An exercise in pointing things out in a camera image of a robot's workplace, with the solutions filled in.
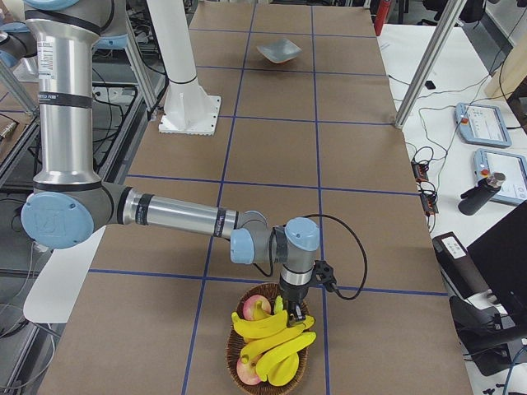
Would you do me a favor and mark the grey square plate orange rim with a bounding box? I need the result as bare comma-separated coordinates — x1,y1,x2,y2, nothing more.
256,39,302,64

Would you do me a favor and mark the red apple lower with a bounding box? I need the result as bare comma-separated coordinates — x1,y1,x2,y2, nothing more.
236,355,261,386

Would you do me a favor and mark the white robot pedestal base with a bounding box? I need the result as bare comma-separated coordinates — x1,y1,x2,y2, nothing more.
147,0,222,136

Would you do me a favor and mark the red apple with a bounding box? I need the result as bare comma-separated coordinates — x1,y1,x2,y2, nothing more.
242,295,272,321
236,355,261,386

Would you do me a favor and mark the green apple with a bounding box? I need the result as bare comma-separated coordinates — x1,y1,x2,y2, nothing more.
273,295,284,314

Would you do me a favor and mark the black box white label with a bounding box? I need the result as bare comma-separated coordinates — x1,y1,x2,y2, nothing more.
432,232,497,300

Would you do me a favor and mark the blue teach pendant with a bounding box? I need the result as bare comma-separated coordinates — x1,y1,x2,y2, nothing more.
471,147,527,207
455,103,512,148

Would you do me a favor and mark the aluminium frame post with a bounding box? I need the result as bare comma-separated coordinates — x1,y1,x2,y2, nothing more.
394,0,466,129

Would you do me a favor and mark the red cylinder tube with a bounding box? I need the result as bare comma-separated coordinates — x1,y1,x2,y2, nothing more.
374,0,392,36

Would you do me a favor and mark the red apple upper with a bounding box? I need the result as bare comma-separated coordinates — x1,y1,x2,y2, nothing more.
242,295,272,321

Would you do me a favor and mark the blue teach pendant near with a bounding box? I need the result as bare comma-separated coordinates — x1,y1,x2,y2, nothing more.
471,147,527,207

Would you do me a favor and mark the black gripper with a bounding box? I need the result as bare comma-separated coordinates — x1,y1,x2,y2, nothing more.
280,281,309,328

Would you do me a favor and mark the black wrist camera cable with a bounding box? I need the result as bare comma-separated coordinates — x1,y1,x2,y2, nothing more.
251,213,369,300

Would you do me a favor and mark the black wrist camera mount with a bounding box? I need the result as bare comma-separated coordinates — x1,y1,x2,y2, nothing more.
308,260,338,293

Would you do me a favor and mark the blue teach pendant far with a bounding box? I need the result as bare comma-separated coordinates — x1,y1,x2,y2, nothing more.
455,103,512,148

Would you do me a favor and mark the black monitor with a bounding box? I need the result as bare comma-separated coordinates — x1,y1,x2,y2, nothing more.
468,202,526,324

